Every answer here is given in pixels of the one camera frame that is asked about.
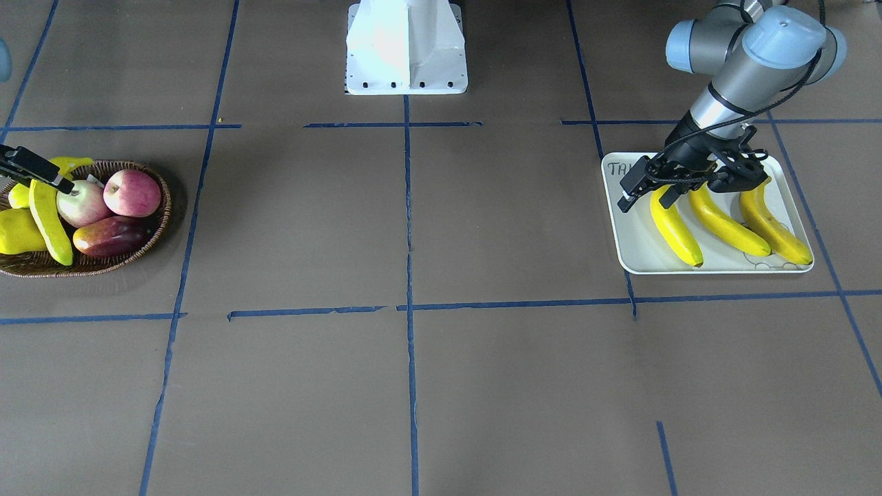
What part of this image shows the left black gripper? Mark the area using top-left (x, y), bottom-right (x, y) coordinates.
top-left (617, 114), bottom-right (731, 213)

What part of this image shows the yellow banana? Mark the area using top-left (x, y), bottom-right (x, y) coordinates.
top-left (738, 178), bottom-right (814, 266)
top-left (650, 185), bottom-right (704, 268)
top-left (28, 156), bottom-right (94, 267)
top-left (687, 185), bottom-right (772, 257)

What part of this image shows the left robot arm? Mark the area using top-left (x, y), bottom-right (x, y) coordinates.
top-left (617, 1), bottom-right (848, 211)

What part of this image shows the brown wicker basket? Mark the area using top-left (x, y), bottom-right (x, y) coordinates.
top-left (1, 160), bottom-right (173, 278)

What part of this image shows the yellow lemon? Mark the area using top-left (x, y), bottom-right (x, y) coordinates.
top-left (8, 183), bottom-right (30, 209)

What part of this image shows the white bear tray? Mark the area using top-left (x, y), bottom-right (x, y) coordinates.
top-left (601, 152), bottom-right (814, 274)

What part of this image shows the pale green apple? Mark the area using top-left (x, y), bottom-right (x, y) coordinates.
top-left (56, 180), bottom-right (114, 228)

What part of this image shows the red pink apple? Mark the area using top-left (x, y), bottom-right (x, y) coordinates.
top-left (102, 169), bottom-right (163, 218)

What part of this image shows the dark red mango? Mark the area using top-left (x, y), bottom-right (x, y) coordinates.
top-left (72, 216), bottom-right (152, 258)

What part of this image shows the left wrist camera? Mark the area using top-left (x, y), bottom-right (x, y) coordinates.
top-left (708, 125), bottom-right (769, 194)

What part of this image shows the white pedestal column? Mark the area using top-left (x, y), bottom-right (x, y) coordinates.
top-left (345, 1), bottom-right (469, 95)

